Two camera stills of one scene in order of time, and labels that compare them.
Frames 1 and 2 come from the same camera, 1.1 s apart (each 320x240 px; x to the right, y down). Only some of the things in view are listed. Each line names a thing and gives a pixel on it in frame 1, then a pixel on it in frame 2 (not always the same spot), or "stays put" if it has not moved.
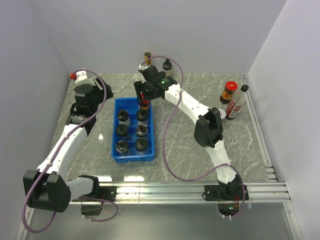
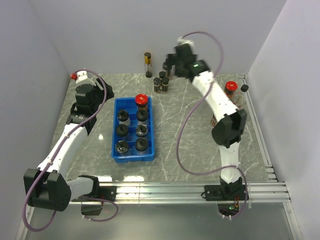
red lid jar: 230,87 stays put
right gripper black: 138,86 to 173,60
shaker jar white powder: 121,147 stays put
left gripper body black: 99,94 stays put
